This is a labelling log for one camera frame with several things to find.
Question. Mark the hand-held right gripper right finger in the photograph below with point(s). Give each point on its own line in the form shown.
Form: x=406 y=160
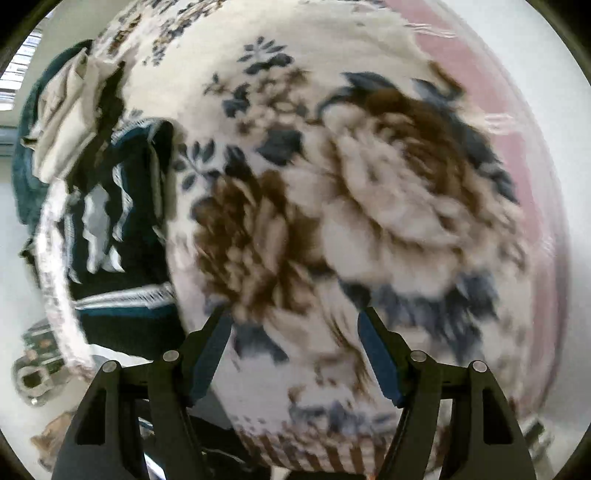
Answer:
x=376 y=362

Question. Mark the dark teal cloth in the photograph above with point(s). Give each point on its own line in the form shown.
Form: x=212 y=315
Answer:
x=25 y=175

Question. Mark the pink bed sheet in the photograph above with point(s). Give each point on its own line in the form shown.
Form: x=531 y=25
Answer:
x=531 y=138

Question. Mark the floral printed blanket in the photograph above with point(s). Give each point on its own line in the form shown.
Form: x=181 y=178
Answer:
x=351 y=194

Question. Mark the window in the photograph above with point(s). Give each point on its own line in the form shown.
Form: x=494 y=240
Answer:
x=21 y=69

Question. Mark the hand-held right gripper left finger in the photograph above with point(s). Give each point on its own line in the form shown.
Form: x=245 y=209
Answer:
x=210 y=364

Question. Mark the dark teal striped sweater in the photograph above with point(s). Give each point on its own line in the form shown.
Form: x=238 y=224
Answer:
x=138 y=221

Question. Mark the brown cloth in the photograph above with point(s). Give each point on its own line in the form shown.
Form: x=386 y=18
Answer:
x=53 y=438

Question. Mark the beige garment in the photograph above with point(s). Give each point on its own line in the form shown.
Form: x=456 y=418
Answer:
x=64 y=120

